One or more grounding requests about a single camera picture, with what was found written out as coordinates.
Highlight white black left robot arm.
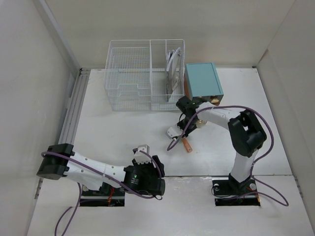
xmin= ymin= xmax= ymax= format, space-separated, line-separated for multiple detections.
xmin=36 ymin=144 xmax=165 ymax=199

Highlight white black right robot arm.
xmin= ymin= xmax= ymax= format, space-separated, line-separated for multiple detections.
xmin=168 ymin=96 xmax=267 ymax=194

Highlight teal orange drawer cabinet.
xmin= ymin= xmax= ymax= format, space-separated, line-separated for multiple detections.
xmin=184 ymin=62 xmax=224 ymax=105

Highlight orange correction tape dispenser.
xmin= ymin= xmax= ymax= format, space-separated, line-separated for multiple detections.
xmin=181 ymin=138 xmax=192 ymax=153

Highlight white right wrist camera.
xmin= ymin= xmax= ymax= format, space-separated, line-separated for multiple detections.
xmin=165 ymin=124 xmax=182 ymax=139

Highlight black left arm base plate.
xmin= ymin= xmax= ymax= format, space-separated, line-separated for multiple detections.
xmin=79 ymin=183 xmax=125 ymax=207

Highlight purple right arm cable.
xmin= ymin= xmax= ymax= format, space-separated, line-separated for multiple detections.
xmin=166 ymin=105 xmax=289 ymax=207

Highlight white wire mesh basket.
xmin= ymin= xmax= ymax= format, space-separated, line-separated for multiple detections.
xmin=104 ymin=39 xmax=185 ymax=112

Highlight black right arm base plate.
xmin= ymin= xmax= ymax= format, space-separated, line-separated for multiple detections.
xmin=211 ymin=177 xmax=260 ymax=207

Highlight aluminium frame rail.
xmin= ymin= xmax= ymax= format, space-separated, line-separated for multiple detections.
xmin=50 ymin=68 xmax=91 ymax=177

